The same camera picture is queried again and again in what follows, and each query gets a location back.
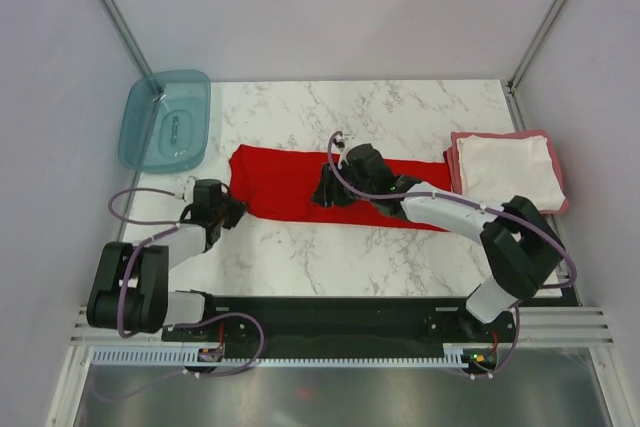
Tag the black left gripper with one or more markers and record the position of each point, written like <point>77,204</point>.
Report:
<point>237,209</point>

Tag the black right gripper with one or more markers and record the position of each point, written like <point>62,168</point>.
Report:
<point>324,193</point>

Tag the red t shirt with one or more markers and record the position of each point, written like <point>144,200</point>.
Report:
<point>278,185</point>

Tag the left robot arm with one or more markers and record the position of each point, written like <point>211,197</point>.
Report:
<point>130,292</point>

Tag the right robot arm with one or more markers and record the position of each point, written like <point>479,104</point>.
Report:
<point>521,249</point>

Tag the teal transparent plastic bin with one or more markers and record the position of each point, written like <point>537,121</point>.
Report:
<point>165,126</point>

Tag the pink folded t shirt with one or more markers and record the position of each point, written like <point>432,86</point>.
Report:
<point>557,162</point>

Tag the white folded t shirt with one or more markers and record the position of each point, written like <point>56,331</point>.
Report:
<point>510,172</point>

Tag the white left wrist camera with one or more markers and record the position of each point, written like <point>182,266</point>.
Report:
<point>184,189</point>

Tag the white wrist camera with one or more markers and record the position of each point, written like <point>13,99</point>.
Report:
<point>184,189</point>
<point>344,144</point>

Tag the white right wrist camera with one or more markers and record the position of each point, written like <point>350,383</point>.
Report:
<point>344,144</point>

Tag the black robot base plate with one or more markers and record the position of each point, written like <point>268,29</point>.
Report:
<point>334,325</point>

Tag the white slotted cable duct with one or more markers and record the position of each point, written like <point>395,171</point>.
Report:
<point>199,357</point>

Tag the right aluminium corner post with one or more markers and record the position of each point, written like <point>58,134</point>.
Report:
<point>543,31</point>

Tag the aluminium corner post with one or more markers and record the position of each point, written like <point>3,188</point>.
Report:
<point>126,36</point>
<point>543,31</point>

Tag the aluminium frame rail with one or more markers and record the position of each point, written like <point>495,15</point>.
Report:
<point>539,327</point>

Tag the left aluminium corner post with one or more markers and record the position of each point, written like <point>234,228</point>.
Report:
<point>126,36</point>

